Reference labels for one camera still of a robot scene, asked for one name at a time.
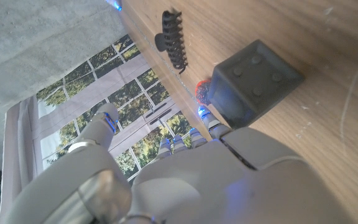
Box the small orange red ball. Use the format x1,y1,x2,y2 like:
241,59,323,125
195,79,213,106

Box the printed window backdrop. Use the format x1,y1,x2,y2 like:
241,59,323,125
0,34,204,224

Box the black hair clip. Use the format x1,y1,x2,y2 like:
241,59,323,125
154,10,188,75

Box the dark grey block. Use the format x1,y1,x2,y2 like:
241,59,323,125
208,39,306,130

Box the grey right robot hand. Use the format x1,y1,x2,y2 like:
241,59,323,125
105,0,124,12

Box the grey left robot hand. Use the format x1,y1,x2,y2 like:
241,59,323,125
3,102,354,224

